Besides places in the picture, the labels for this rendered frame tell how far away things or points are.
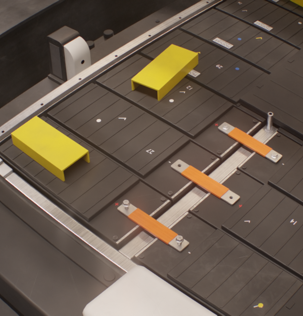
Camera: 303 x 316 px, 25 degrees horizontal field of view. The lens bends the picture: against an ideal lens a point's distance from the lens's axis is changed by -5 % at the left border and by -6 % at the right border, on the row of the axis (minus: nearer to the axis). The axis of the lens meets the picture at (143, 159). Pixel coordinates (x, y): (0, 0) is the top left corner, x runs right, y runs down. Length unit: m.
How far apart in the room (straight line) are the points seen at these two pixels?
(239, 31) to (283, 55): 0.14
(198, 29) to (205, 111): 0.32
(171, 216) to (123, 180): 0.12
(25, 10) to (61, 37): 0.39
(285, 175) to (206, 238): 0.21
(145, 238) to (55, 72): 0.65
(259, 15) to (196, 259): 0.81
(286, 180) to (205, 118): 0.23
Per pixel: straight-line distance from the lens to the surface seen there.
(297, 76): 1.58
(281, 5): 1.87
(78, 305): 1.04
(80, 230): 1.27
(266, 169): 1.37
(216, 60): 1.61
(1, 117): 1.71
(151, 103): 1.49
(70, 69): 1.72
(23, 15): 2.05
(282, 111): 1.48
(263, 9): 1.84
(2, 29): 2.00
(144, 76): 1.51
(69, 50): 1.69
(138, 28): 1.96
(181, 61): 1.55
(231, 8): 1.82
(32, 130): 1.41
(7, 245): 1.13
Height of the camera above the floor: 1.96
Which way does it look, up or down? 44 degrees down
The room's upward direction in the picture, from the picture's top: 3 degrees counter-clockwise
